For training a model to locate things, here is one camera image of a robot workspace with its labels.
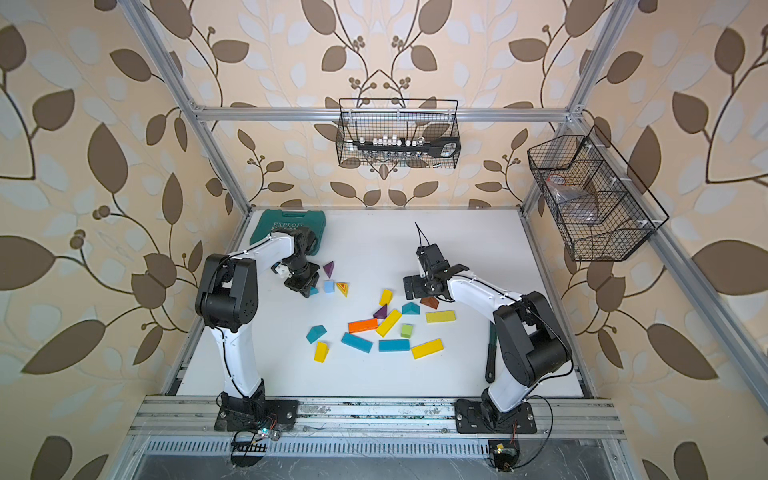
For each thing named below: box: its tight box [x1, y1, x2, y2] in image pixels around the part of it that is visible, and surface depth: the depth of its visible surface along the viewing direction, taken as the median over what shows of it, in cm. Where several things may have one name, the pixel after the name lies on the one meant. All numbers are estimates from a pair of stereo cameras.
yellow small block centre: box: [379, 289, 393, 307], surface depth 98 cm
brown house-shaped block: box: [420, 296, 440, 309], surface depth 96 cm
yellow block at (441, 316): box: [425, 310, 457, 323], surface depth 93 cm
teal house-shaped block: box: [402, 302, 421, 315], surface depth 95 cm
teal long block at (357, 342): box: [341, 332, 373, 353], surface depth 89 cm
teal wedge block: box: [306, 324, 327, 344], surface depth 90 cm
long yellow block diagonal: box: [376, 309, 402, 338], surface depth 93 cm
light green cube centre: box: [400, 324, 413, 339], surface depth 90 cm
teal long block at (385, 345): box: [378, 339, 410, 352], surface depth 88 cm
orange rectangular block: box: [348, 318, 379, 334], surface depth 91 cm
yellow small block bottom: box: [314, 341, 330, 364], surface depth 86 cm
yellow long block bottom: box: [411, 338, 445, 360], surface depth 87 cm
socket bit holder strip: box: [353, 134, 461, 159], surface depth 82 cm
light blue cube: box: [323, 279, 335, 294], surface depth 101 cm
